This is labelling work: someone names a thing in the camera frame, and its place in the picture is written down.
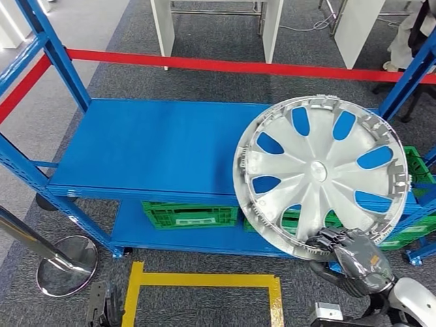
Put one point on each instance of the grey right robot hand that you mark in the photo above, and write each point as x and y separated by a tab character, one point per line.
360	262

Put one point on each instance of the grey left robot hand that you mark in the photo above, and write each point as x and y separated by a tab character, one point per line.
115	311

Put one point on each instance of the silver plastic wheel hubcap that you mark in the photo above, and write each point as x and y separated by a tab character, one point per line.
318	140

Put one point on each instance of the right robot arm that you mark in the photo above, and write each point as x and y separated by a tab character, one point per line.
412	302

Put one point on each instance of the blue metal shelf rack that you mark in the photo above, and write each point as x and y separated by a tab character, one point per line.
153	144

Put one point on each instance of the yellow floor tape square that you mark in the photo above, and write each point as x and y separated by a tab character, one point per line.
204	280

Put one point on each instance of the person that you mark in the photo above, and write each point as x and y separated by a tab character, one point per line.
403	43

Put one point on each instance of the white panel desk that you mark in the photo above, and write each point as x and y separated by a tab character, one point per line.
163	31
357	31

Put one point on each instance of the red barrier belt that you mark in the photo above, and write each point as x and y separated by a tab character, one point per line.
238	67
23	88

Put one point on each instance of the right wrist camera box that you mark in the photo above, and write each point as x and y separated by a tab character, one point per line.
325	312

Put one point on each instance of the chrome stanchion post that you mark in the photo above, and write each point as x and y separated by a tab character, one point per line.
68	266

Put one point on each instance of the black stanchion post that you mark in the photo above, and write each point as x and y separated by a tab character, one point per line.
47	204

